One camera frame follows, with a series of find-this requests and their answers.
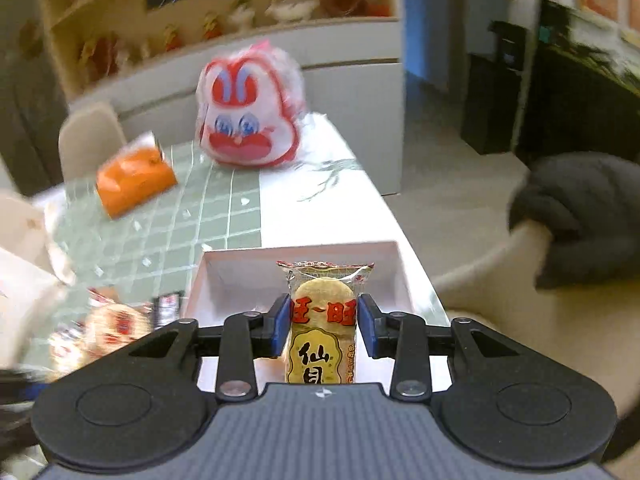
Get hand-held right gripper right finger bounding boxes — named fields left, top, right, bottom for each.
left=359, top=294, right=521, bottom=402

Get beige armchair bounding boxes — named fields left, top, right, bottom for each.
left=430, top=220, right=640, bottom=411

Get black snack bar packet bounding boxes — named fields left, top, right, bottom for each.
left=151, top=291, right=185, bottom=333

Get round rice cracker red packet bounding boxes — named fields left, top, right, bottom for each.
left=50, top=287, right=156, bottom=376

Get row of toy figurines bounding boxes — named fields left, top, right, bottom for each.
left=75, top=0, right=391, bottom=81

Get orange tissue box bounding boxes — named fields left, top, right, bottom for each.
left=95, top=131, right=178, bottom=220

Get green checked tablecloth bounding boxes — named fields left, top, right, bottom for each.
left=22, top=140, right=263, bottom=376

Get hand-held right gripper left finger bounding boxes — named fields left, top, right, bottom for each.
left=130, top=294, right=292, bottom=403

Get black appliance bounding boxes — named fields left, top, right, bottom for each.
left=460, top=20, right=531, bottom=153

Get red white rabbit bag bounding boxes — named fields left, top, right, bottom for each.
left=196, top=40, right=307, bottom=168

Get cartoon print canvas bag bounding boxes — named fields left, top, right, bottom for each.
left=0, top=195, right=76, bottom=371

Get beige dining chair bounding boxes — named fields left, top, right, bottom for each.
left=58, top=101, right=128, bottom=183

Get pink cardboard box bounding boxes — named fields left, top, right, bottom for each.
left=185, top=241, right=416, bottom=393

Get black cabinet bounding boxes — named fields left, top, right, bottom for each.
left=515, top=0, right=640, bottom=171

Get yellow rice cracker packet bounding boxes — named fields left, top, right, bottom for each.
left=276, top=260, right=376, bottom=385

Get white display shelf cabinet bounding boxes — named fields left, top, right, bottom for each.
left=32, top=0, right=406, bottom=103

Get white branch print tablecloth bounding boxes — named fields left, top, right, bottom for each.
left=260, top=112, right=451, bottom=331

